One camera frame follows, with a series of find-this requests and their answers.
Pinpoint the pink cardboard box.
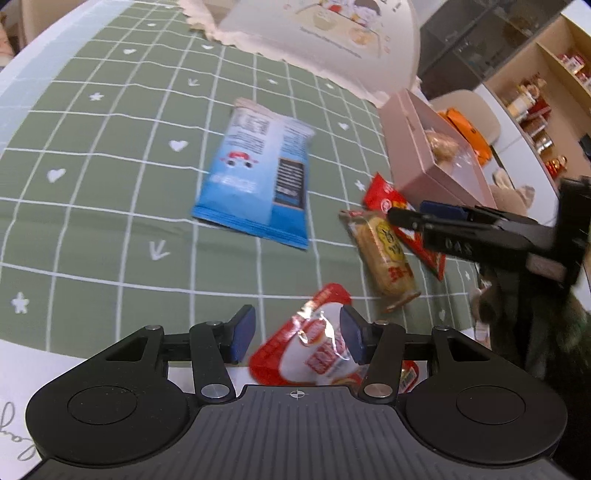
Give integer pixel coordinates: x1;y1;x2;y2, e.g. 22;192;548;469
379;89;498;210

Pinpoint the beige chair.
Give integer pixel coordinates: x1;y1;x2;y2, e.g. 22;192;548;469
429;88;502;144

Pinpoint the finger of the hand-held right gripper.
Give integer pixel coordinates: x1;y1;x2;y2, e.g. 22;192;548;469
387;206;533;269
421;200;537;224

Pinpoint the glass door cabinet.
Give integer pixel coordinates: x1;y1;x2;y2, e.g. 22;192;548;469
416;0;573;93

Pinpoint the red and white snack packet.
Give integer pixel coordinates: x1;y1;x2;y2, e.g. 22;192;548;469
248;284;420;394

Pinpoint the small doll figurine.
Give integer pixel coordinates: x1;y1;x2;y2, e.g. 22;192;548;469
519;78;548;100

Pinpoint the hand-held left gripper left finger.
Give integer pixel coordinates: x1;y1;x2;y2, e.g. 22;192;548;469
104;305;257;403

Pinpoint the wooden shelf cabinet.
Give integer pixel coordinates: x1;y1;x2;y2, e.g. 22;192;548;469
475;14;591;185

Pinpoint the brown plush bear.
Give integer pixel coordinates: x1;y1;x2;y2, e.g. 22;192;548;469
489;168;536;217

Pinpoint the red spicy stick packet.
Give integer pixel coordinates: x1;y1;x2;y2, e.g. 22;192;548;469
361;173;448;281

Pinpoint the blue snack packet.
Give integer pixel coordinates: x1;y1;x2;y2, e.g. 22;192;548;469
191;98;315;251

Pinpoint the printed folding food cover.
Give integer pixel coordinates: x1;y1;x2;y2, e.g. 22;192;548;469
178;0;422;109

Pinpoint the orange snack bag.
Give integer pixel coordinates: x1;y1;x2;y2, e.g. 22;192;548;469
438;107;491;167

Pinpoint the green checked tablecloth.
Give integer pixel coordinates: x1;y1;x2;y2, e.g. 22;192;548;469
0;0;497;462

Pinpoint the small rice cracker packet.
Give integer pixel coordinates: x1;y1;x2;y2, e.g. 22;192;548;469
339;210;422;315

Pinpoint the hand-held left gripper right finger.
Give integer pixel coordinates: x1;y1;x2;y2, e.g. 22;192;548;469
338;306;491;403

